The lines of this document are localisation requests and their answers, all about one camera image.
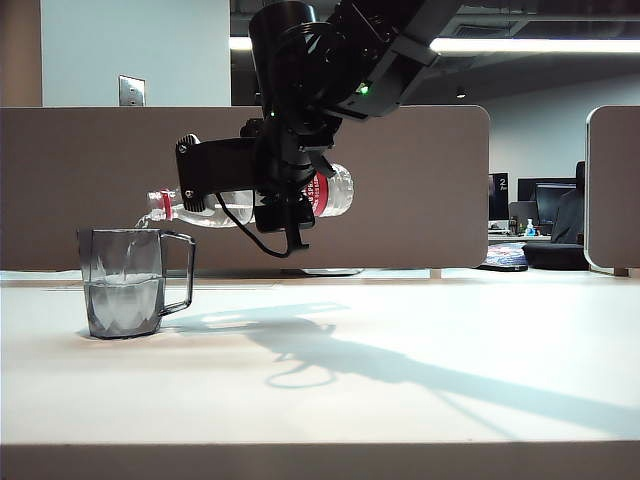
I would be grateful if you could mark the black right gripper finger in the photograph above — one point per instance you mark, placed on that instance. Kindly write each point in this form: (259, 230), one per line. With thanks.
(294, 235)
(320, 152)

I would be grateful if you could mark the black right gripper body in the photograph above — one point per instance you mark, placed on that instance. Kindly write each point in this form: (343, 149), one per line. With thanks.
(280, 175)

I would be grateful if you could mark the clear red-labelled water bottle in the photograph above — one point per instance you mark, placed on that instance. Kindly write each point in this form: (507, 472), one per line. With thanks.
(340, 190)

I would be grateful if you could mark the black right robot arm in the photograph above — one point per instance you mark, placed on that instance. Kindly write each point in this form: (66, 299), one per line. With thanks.
(390, 75)

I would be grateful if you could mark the transparent grey faceted plastic mug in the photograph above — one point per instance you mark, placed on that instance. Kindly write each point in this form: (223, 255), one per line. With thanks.
(125, 310)

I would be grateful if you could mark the small blue spray bottle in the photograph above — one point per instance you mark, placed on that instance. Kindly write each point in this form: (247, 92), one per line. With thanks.
(530, 230)

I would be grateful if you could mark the silver monitor stand base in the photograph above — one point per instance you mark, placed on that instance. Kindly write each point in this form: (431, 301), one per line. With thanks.
(330, 272)

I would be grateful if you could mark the wooden partition foot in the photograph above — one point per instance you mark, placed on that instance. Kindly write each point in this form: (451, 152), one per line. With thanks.
(621, 272)
(435, 273)

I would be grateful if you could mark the black panel with white numeral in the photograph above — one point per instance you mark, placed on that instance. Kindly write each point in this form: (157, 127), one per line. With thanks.
(498, 200)

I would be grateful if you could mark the wide brown desk partition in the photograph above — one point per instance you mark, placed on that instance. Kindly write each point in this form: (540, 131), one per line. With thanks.
(75, 175)

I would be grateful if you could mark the grey monitor back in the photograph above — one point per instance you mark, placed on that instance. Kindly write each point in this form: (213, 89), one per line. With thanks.
(520, 212)

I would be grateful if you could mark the patterned flat cushion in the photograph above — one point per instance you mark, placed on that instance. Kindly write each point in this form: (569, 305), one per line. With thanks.
(502, 259)

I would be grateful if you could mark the black computer monitor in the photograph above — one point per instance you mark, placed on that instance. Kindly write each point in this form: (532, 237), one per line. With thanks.
(550, 200)

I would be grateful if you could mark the black round cushion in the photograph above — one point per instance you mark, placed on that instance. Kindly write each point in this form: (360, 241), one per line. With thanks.
(555, 257)

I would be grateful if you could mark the black office chair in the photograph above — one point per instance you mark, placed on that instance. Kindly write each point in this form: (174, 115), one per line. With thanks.
(570, 220)

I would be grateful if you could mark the narrow brown desk partition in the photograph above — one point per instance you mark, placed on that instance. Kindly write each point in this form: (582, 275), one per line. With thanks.
(615, 190)

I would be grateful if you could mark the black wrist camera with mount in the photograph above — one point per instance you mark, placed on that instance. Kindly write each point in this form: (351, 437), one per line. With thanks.
(215, 165)

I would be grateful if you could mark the silver wall plate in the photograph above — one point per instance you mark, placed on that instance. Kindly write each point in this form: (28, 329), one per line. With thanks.
(132, 91)

